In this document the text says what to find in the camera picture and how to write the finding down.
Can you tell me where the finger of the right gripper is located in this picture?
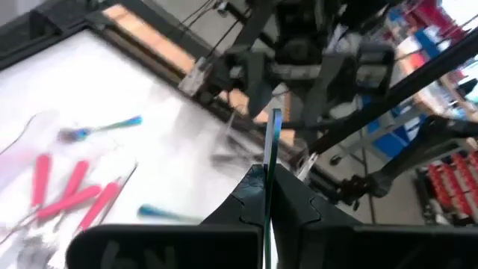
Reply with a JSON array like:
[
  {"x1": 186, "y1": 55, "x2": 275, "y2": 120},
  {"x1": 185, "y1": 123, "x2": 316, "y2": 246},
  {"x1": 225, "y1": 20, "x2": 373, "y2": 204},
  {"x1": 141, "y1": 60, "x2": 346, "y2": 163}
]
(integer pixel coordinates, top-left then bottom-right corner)
[
  {"x1": 244, "y1": 52, "x2": 273, "y2": 119},
  {"x1": 302, "y1": 54, "x2": 350, "y2": 128}
]

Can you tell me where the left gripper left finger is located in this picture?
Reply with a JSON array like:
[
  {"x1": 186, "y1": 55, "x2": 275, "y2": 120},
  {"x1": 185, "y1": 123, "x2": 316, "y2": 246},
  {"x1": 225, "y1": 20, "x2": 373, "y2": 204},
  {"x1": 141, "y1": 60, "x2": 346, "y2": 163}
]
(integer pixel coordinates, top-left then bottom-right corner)
[{"x1": 66, "y1": 164, "x2": 268, "y2": 269}]

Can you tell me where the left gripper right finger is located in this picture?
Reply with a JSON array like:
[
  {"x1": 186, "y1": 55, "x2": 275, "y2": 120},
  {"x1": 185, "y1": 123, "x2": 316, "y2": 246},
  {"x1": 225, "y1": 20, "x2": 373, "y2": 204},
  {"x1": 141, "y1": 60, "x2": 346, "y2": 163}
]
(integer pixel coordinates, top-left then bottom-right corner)
[{"x1": 271, "y1": 164, "x2": 478, "y2": 269}]

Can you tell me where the teal iridescent fork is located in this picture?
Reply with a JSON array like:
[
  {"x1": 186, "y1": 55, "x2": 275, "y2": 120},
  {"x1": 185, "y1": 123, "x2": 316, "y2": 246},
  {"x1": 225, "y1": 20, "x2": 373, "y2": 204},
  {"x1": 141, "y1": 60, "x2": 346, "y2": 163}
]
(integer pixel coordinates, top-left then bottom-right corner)
[
  {"x1": 58, "y1": 115, "x2": 143, "y2": 143},
  {"x1": 262, "y1": 108, "x2": 283, "y2": 269},
  {"x1": 137, "y1": 204, "x2": 205, "y2": 224}
]

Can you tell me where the clear plastic bin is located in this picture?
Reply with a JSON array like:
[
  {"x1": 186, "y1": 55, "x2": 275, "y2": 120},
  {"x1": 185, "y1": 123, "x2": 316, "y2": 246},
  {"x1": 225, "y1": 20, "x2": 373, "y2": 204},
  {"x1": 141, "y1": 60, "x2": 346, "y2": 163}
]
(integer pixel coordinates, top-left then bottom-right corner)
[
  {"x1": 208, "y1": 111, "x2": 318, "y2": 184},
  {"x1": 0, "y1": 110, "x2": 140, "y2": 269}
]

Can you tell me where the blue crate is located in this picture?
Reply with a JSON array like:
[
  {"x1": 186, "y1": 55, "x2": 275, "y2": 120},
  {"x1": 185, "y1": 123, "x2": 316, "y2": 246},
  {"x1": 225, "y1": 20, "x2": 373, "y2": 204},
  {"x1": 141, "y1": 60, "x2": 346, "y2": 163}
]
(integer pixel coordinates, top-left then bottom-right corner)
[{"x1": 367, "y1": 115, "x2": 426, "y2": 158}]

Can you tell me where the red bin rack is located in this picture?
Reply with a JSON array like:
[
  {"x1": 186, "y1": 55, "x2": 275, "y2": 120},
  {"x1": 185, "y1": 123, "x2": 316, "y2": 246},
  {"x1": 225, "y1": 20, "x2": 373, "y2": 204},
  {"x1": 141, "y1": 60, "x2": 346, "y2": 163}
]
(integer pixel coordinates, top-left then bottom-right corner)
[{"x1": 410, "y1": 0, "x2": 468, "y2": 38}]

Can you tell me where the red drawer rack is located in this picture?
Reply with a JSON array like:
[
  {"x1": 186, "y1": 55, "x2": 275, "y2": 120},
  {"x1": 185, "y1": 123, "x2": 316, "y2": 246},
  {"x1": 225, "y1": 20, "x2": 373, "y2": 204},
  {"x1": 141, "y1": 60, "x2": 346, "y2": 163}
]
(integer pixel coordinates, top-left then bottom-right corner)
[{"x1": 427, "y1": 151, "x2": 478, "y2": 221}]

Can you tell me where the silver metal bracket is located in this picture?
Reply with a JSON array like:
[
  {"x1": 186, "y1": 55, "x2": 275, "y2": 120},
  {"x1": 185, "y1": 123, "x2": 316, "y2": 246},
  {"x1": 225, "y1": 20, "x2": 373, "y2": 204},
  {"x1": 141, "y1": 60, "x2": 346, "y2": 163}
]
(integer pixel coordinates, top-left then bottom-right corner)
[{"x1": 179, "y1": 58, "x2": 212, "y2": 96}]

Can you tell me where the black metal table frame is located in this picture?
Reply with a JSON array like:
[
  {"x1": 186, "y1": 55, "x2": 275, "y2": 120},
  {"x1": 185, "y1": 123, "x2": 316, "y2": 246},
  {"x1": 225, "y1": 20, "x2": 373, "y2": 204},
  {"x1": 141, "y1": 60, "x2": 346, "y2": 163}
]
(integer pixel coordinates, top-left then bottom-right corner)
[{"x1": 0, "y1": 0, "x2": 478, "y2": 210}]

